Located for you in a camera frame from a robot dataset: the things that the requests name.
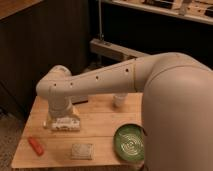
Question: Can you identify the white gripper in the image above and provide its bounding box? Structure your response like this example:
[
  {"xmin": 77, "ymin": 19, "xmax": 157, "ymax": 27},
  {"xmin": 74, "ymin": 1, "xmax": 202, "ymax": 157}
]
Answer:
[{"xmin": 47, "ymin": 103, "xmax": 81, "ymax": 132}]

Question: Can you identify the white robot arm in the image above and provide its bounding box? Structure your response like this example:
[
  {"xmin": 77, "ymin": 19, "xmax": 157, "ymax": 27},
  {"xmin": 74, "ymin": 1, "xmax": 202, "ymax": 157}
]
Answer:
[{"xmin": 36, "ymin": 52, "xmax": 213, "ymax": 171}]

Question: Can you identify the white sponge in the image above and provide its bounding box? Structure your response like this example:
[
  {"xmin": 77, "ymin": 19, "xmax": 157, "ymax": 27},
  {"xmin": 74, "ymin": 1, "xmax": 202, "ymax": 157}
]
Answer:
[{"xmin": 71, "ymin": 143, "xmax": 93, "ymax": 160}]

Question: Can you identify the white plastic bottle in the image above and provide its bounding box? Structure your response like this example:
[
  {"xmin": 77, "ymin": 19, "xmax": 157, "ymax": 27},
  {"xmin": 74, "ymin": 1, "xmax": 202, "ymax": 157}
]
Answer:
[{"xmin": 43, "ymin": 121, "xmax": 80, "ymax": 131}]

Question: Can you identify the dark small block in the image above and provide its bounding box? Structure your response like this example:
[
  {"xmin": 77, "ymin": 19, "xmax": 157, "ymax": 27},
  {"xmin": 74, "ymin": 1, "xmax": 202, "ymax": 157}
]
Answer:
[{"xmin": 71, "ymin": 96, "xmax": 88, "ymax": 104}]

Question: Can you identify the wooden table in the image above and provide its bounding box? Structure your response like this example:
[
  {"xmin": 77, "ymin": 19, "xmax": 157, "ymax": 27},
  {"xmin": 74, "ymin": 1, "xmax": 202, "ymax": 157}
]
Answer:
[{"xmin": 12, "ymin": 93, "xmax": 142, "ymax": 168}]

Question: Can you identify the white plastic cup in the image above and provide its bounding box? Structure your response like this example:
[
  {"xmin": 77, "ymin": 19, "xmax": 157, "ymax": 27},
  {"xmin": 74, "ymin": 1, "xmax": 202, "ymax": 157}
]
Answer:
[{"xmin": 113, "ymin": 93, "xmax": 127, "ymax": 107}]

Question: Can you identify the wooden bench beam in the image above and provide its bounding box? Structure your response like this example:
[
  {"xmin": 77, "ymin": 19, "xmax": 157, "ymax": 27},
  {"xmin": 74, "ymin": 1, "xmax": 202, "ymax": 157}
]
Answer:
[{"xmin": 90, "ymin": 39, "xmax": 147, "ymax": 61}]

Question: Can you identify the green plate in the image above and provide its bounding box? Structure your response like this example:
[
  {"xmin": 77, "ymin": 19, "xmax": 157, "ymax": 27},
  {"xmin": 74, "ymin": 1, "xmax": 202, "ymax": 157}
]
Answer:
[{"xmin": 113, "ymin": 124, "xmax": 144, "ymax": 163}]

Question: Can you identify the metal pole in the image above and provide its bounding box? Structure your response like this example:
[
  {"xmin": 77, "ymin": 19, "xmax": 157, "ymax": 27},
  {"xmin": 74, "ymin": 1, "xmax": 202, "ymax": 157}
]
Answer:
[{"xmin": 98, "ymin": 0, "xmax": 104, "ymax": 41}]

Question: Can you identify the wall shelf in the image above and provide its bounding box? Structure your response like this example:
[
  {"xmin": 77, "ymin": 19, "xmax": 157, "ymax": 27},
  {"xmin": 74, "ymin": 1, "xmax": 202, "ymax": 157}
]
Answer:
[{"xmin": 102, "ymin": 0, "xmax": 213, "ymax": 25}]

